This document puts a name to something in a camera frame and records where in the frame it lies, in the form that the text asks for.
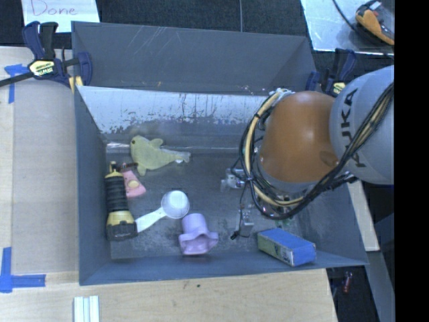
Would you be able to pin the pink toy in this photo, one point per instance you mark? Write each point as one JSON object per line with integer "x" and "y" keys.
{"x": 134, "y": 184}

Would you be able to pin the grey metal bin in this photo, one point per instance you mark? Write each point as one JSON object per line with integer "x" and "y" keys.
{"x": 207, "y": 59}

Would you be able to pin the blue and yellow box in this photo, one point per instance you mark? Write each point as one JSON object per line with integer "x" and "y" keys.
{"x": 295, "y": 247}

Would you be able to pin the pale wood flat board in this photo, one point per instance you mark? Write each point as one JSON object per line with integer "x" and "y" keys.
{"x": 43, "y": 179}

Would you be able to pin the black and yellow flashlight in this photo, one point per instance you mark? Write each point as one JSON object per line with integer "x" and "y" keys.
{"x": 116, "y": 193}

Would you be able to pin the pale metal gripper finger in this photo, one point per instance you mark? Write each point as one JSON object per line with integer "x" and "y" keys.
{"x": 232, "y": 179}
{"x": 246, "y": 218}

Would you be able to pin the yellow-green toy dolphin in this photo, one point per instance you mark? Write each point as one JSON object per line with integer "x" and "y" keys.
{"x": 151, "y": 154}

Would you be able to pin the white measuring scoop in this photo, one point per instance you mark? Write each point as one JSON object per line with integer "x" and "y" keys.
{"x": 175, "y": 204}

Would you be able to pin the purple toy cup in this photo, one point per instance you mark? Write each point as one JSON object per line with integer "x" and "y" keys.
{"x": 196, "y": 235}

